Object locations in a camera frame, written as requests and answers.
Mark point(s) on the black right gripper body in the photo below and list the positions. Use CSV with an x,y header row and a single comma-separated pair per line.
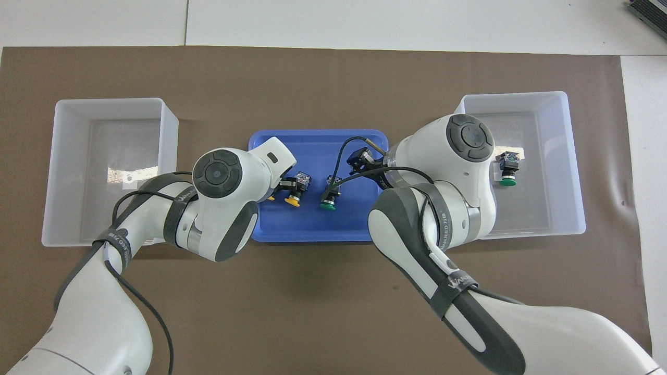
x,y
378,167

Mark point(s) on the green push button switch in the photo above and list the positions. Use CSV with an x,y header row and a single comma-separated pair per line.
x,y
508,169
328,200

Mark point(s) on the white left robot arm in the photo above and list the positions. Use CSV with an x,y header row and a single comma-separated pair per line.
x,y
78,323

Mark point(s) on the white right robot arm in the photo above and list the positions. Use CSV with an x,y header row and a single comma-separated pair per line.
x,y
547,338

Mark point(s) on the blue plastic tray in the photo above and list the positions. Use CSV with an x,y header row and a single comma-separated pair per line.
x,y
312,151

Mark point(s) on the brown paper table mat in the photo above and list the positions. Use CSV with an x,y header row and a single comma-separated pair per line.
x,y
333,312

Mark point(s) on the translucent white plastic box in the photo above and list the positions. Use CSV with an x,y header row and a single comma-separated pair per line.
x,y
68,156
552,156

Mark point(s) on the dark grey ribbed device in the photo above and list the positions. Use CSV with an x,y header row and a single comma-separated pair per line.
x,y
651,13

